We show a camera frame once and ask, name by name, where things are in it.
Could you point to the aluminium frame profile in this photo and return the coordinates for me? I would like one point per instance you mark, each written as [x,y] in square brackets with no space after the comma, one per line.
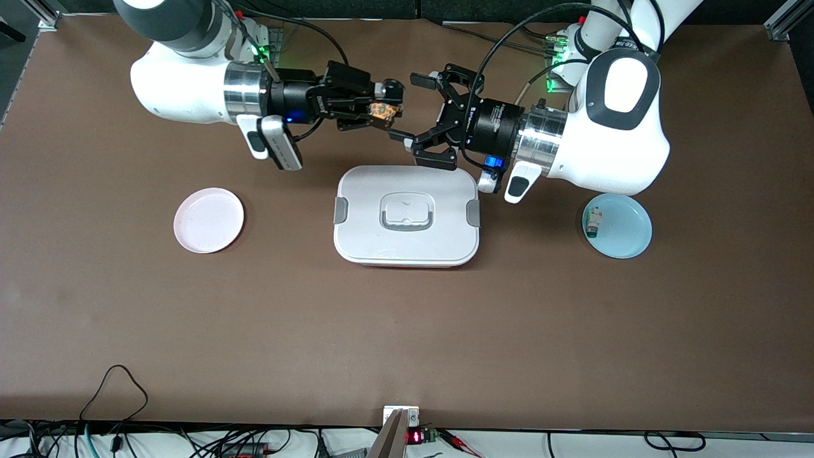
[44,14]
[782,22]

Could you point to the white green push switch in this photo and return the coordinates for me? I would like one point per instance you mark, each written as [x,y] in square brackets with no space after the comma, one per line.
[594,222]

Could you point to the red black clip leads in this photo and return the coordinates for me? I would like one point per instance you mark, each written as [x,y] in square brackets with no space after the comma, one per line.
[455,439]

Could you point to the pale pink round plate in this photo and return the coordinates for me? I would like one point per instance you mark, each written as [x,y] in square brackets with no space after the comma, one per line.
[208,222]

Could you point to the orange black device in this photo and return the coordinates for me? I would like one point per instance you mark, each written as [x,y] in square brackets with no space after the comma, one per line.
[245,451]

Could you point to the grey power strip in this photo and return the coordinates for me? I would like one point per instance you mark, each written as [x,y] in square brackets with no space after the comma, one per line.
[350,453]

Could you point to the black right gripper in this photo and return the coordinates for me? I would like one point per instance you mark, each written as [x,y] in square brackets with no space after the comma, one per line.
[294,98]

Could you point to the aluminium front camera mount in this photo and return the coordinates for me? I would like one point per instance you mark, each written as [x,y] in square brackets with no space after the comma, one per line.
[391,439]

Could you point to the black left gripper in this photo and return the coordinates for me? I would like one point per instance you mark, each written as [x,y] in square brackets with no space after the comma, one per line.
[493,126]

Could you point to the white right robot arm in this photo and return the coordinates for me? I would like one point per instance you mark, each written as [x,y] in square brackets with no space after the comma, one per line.
[184,89]

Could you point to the black orange push switch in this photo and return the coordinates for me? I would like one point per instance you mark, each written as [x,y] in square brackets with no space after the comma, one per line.
[381,113]

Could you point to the white lower shelf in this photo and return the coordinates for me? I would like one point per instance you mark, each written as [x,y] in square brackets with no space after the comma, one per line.
[604,448]

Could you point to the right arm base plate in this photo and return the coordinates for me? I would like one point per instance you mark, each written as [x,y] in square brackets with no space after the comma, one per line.
[277,41]

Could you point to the light blue round plate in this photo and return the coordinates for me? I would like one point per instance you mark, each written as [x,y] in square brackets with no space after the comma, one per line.
[626,229]

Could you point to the white lidded box grey latches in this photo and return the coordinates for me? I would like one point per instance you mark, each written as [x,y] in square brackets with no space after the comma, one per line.
[407,184]

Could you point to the red digit display module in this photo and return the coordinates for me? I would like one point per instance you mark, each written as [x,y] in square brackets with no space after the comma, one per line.
[414,437]

